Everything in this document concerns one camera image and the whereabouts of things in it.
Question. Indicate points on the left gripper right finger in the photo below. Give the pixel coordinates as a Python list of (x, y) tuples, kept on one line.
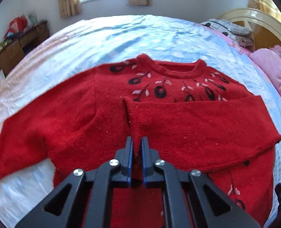
[(190, 198)]

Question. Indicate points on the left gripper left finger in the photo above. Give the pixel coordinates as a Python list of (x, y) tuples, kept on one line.
[(84, 198)]

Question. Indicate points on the red knitted sweater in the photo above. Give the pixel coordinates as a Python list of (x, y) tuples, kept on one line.
[(195, 117)]

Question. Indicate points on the pink floral pillow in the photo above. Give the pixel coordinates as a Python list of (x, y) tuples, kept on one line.
[(269, 61)]

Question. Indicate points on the blue pink bed sheet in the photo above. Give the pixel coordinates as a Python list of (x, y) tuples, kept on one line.
[(89, 43)]

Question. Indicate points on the brown wooden desk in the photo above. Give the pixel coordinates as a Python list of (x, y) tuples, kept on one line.
[(12, 53)]

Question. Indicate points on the cream wooden headboard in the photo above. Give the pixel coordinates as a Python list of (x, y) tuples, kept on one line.
[(265, 29)]

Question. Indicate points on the grey white patterned pillow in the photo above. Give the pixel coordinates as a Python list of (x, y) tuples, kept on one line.
[(239, 34)]

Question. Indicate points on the red gift bag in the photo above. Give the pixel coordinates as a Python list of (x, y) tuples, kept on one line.
[(18, 24)]

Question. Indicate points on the yellow side curtain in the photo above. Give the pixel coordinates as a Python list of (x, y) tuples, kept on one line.
[(266, 6)]

